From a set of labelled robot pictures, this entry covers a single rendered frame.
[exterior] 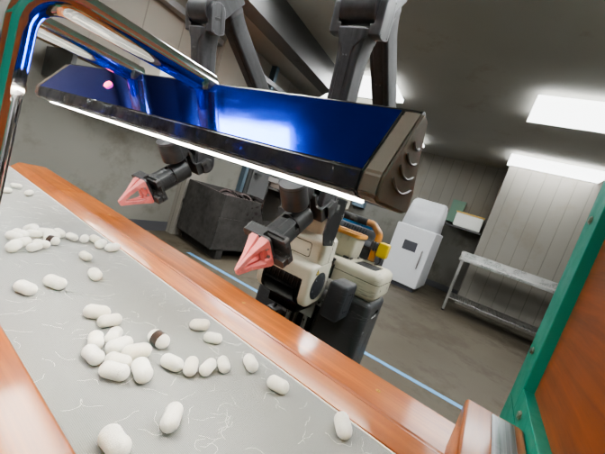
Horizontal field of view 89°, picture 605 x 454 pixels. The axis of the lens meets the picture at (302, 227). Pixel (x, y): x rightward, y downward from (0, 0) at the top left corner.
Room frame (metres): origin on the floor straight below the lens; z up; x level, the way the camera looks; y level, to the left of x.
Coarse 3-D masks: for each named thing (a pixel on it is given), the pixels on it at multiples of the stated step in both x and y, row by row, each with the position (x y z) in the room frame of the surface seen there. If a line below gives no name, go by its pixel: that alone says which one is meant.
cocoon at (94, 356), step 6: (84, 348) 0.36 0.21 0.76; (90, 348) 0.36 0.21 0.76; (96, 348) 0.37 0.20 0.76; (84, 354) 0.36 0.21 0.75; (90, 354) 0.36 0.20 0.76; (96, 354) 0.36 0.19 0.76; (102, 354) 0.36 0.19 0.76; (90, 360) 0.35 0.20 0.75; (96, 360) 0.36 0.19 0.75; (102, 360) 0.36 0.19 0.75
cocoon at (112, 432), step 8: (112, 424) 0.27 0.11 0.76; (104, 432) 0.26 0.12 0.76; (112, 432) 0.26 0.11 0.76; (120, 432) 0.26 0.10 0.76; (104, 440) 0.26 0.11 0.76; (112, 440) 0.26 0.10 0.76; (120, 440) 0.26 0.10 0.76; (128, 440) 0.26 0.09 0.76; (104, 448) 0.25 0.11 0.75; (112, 448) 0.25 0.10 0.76; (120, 448) 0.25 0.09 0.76; (128, 448) 0.26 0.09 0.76
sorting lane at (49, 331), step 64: (0, 256) 0.54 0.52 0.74; (64, 256) 0.63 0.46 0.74; (128, 256) 0.74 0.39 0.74; (0, 320) 0.38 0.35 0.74; (64, 320) 0.43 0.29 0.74; (128, 320) 0.48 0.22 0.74; (64, 384) 0.32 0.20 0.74; (128, 384) 0.35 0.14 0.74; (192, 384) 0.38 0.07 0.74; (256, 384) 0.43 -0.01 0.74; (192, 448) 0.29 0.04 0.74; (256, 448) 0.32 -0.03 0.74; (320, 448) 0.35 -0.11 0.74; (384, 448) 0.39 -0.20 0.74
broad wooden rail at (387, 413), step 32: (64, 192) 1.05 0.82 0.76; (96, 224) 0.87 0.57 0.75; (128, 224) 0.92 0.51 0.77; (160, 256) 0.75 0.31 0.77; (192, 288) 0.64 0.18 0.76; (224, 288) 0.68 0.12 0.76; (224, 320) 0.57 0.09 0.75; (256, 320) 0.58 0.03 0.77; (288, 320) 0.62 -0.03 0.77; (288, 352) 0.51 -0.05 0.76; (320, 352) 0.53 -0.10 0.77; (320, 384) 0.46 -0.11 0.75; (352, 384) 0.47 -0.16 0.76; (384, 384) 0.50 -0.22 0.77; (352, 416) 0.42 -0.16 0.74; (384, 416) 0.42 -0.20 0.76; (416, 416) 0.44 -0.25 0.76; (416, 448) 0.38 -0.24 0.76
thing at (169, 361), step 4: (164, 356) 0.40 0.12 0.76; (168, 356) 0.40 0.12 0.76; (172, 356) 0.40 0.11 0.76; (176, 356) 0.40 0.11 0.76; (160, 360) 0.39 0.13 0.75; (164, 360) 0.39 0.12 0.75; (168, 360) 0.39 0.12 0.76; (172, 360) 0.39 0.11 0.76; (176, 360) 0.39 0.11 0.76; (180, 360) 0.40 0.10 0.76; (160, 364) 0.39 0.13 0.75; (164, 364) 0.39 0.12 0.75; (168, 364) 0.39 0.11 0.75; (172, 364) 0.39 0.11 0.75; (176, 364) 0.39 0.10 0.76; (180, 364) 0.39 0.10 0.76; (168, 368) 0.39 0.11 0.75; (172, 368) 0.39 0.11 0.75; (176, 368) 0.39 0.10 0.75; (180, 368) 0.39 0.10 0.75
